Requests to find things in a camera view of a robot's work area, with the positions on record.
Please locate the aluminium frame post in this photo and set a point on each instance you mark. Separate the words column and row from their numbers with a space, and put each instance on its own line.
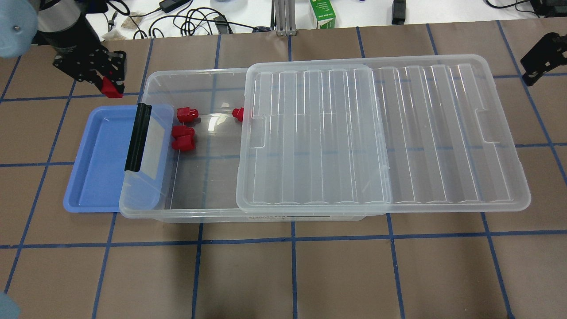
column 283, row 17

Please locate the black power adapter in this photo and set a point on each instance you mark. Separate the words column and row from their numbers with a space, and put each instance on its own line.
column 168, row 6

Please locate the blue plastic tray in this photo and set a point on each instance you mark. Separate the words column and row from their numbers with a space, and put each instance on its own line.
column 98, row 173

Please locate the black device on desk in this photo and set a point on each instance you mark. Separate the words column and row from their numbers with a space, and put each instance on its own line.
column 398, row 12

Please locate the clear plastic storage box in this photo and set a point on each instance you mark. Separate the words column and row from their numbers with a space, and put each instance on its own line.
column 186, row 177

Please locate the green white carton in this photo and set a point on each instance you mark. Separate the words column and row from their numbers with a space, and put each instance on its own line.
column 323, row 14

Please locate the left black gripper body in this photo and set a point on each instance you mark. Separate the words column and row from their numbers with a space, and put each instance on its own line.
column 76, row 43

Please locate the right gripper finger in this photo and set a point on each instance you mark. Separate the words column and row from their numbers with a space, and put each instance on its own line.
column 547, row 54

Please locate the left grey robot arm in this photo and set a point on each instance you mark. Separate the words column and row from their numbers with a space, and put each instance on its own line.
column 63, row 25

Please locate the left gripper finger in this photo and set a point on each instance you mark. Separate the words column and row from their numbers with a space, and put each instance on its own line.
column 114, row 66
column 89, row 75

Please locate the red block box centre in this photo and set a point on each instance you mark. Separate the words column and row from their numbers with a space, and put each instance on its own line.
column 238, row 113

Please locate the clear plastic box lid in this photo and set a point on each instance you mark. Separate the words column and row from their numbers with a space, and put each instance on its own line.
column 449, row 145

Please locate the red block middle left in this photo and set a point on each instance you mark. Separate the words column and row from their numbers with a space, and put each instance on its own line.
column 182, row 130

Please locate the black box latch handle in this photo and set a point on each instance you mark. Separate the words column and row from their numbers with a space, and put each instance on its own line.
column 138, row 137

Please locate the red block from tray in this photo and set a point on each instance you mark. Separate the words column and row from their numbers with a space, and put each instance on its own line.
column 112, row 89

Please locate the red block lower left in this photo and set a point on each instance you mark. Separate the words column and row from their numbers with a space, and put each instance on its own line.
column 184, row 143

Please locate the red block upper left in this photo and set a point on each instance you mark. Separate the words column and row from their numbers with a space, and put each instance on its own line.
column 187, row 114

